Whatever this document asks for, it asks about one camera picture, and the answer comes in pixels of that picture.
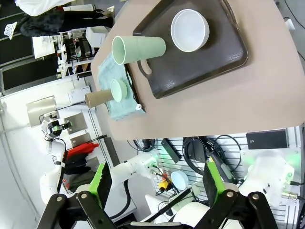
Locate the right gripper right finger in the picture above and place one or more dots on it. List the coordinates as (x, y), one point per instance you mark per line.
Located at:
(213, 186)

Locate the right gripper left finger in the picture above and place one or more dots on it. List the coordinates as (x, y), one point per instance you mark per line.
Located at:
(100, 186)

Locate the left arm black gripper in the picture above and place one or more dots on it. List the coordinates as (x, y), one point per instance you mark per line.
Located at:
(53, 127)

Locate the tall brown cup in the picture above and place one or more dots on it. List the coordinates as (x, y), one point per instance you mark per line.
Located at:
(100, 98)

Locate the teal cloth mat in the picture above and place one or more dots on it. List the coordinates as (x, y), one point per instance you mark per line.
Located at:
(116, 110)

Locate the mint green bowl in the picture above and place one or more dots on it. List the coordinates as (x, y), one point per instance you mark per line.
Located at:
(118, 90)

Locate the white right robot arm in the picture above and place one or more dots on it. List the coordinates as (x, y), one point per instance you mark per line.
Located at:
(267, 176)

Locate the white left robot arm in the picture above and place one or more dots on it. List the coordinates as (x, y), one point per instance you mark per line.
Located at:
(51, 183)

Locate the small pale blue spare bowl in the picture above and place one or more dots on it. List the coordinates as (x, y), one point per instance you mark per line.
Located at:
(179, 180)

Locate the red plastic item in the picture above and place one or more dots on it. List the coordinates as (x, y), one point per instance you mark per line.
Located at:
(81, 150)

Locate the yellow emergency stop button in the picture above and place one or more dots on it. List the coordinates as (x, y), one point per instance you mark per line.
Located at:
(165, 185)

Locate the black power adapter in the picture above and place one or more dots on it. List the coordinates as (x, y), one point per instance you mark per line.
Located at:
(171, 150)

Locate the flat black box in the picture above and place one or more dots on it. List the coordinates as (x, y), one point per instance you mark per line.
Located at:
(265, 139)

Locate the bystander in black patterned top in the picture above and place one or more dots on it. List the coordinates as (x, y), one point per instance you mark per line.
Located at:
(47, 22)

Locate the tall mint green cup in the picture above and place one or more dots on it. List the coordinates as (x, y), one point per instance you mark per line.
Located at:
(143, 48)

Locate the bystander in white shirt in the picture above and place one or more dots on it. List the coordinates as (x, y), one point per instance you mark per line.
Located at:
(38, 6)

